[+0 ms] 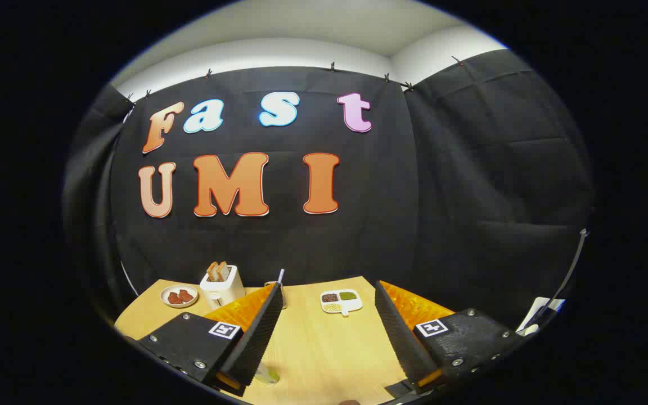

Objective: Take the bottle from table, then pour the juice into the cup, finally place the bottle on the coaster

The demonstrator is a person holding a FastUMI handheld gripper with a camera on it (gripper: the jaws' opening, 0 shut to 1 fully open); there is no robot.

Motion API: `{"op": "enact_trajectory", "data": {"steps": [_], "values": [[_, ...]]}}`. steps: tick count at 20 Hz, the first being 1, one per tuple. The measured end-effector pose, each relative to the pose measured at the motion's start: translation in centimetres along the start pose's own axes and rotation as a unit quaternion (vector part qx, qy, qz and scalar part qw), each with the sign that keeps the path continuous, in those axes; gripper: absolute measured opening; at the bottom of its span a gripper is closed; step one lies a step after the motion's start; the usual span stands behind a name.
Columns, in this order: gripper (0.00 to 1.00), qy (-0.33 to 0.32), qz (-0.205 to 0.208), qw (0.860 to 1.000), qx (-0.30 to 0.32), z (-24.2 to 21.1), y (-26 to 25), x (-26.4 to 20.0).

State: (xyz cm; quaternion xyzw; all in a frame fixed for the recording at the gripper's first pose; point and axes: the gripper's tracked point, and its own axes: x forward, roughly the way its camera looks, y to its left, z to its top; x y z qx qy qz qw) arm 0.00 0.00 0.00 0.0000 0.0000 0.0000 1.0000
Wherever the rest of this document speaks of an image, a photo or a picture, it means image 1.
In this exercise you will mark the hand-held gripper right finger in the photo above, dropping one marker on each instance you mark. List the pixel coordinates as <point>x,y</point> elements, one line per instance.
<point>400,337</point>

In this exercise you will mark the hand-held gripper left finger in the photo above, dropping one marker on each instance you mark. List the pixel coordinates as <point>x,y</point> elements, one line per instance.
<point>256,343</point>

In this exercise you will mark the clear plastic juice bottle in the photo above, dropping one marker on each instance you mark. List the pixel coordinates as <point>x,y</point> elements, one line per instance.
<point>266,374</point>

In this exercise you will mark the white divided dish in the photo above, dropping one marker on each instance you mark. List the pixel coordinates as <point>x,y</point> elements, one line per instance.
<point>352,305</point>

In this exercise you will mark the white toaster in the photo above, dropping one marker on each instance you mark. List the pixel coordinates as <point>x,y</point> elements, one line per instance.
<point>225,291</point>

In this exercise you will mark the pile of green beans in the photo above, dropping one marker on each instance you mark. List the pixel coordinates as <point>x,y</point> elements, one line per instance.
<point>348,295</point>

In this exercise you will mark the wooden table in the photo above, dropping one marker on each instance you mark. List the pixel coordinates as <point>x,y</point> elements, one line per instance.
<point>324,349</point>

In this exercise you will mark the pile of yellow beans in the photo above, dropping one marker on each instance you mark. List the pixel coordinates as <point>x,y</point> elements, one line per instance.
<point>332,307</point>

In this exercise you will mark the toasted bread slice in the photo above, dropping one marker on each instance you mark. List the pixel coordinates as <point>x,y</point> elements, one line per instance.
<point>223,270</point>
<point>211,271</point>

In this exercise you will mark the pile of dark red beans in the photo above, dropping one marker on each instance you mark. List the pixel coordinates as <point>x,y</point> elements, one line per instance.
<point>329,297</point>

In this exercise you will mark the brown meat piece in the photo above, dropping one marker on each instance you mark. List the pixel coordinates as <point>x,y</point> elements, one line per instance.
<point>186,295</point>
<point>174,298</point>

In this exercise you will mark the white round plate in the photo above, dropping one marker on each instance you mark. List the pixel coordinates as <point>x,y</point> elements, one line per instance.
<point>165,296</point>

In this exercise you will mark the white flat object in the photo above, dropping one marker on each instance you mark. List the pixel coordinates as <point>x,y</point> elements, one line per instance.
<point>538,312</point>

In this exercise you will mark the thin grey pole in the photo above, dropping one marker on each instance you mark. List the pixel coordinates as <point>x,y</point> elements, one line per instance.
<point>568,275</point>

